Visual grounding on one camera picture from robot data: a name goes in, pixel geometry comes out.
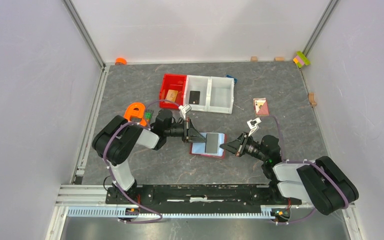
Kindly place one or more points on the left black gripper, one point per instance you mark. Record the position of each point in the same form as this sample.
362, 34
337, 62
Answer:
190, 133

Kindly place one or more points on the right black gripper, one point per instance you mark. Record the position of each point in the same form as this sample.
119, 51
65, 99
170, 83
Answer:
237, 146

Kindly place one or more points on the red card holder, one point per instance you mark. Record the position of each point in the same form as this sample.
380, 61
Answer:
198, 148

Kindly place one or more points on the black credit card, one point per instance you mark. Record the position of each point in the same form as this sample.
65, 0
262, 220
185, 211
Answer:
212, 143
194, 97

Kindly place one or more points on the gold striped credit card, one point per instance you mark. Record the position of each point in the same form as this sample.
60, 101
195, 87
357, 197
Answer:
171, 95

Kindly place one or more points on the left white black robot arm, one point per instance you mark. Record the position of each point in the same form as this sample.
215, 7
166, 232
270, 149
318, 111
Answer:
115, 142

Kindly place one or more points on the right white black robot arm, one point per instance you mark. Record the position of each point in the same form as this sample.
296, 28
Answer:
319, 182

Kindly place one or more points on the white two-compartment bin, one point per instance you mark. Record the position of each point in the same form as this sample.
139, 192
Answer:
216, 93

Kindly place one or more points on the green toy brick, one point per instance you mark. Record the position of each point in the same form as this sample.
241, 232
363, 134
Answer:
148, 115

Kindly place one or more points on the red plastic bin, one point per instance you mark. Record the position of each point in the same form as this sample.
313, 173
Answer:
173, 82

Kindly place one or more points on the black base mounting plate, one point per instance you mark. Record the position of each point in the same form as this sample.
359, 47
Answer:
209, 198

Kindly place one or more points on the orange letter e toy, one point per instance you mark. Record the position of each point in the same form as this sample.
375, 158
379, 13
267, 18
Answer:
135, 112

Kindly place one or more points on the blue object behind bin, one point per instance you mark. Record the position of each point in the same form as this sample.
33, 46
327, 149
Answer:
234, 79

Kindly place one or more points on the small wooden block left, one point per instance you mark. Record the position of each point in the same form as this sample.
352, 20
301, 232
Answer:
254, 59

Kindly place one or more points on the small wooden block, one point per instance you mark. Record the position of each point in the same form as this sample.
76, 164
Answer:
279, 59
254, 59

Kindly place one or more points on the wooden arch block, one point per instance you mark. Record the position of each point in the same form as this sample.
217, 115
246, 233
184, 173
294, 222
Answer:
311, 99

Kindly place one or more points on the small wooden block right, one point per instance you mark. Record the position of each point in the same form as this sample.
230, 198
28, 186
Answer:
279, 59

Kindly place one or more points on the orange tape roll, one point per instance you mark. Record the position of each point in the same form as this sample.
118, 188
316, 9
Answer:
120, 61

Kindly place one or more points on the colourful stacked toy bricks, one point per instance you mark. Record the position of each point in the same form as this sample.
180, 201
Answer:
301, 60

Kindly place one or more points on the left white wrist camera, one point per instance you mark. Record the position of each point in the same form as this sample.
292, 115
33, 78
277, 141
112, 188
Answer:
183, 110

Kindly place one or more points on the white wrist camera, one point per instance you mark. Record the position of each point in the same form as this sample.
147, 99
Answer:
253, 125
183, 110

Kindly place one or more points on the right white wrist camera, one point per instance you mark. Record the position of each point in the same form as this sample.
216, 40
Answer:
253, 125

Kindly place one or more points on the aluminium frame rail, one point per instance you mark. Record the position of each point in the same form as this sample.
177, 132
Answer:
107, 201

